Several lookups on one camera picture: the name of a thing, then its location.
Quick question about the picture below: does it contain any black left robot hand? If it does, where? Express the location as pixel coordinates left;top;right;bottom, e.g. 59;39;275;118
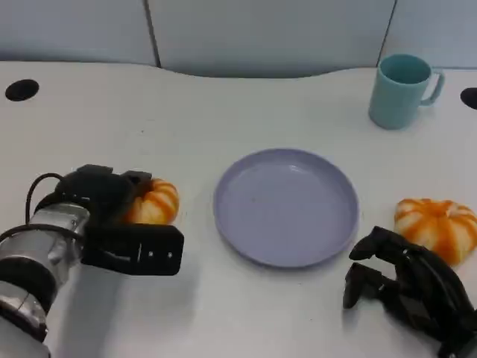
55;163;154;224

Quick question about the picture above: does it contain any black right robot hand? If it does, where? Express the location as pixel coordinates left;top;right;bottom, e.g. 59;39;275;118
342;225;477;358

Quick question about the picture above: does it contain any orange white toy bread roll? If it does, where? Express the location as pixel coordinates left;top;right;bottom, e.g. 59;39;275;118
121;178;180;226
394;198;477;267

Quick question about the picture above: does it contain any lilac plate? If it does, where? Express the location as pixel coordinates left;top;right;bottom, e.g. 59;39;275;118
213;148;361;269

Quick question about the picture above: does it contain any grey partition panel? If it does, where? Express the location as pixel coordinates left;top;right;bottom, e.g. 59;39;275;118
378;0;477;70
145;0;396;78
0;0;161;68

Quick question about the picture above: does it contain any pale green mug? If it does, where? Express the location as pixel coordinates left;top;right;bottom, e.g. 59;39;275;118
368;54;446;131

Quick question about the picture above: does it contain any black robot arm cable loop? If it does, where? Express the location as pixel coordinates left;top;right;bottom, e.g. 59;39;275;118
25;172;64;228

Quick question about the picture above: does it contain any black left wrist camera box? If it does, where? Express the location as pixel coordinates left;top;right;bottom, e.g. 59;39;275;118
80;222;186;277

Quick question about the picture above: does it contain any black table cable hole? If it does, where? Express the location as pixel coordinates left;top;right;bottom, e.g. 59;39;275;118
460;87;477;110
4;78;40;102

